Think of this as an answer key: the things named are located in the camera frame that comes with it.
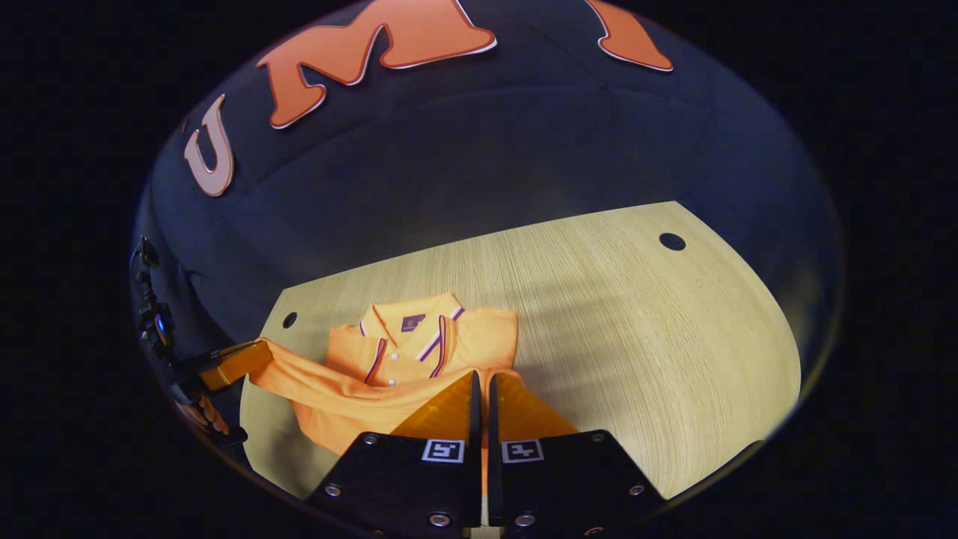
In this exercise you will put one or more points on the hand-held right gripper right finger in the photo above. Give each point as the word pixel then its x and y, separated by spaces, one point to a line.
pixel 495 427

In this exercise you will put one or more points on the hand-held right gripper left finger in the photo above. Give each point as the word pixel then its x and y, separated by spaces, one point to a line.
pixel 475 427

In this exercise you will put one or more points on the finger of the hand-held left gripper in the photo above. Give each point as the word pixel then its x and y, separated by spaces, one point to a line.
pixel 236 364

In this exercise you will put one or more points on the orange polo T-shirt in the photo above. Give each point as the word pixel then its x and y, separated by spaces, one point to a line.
pixel 352 397

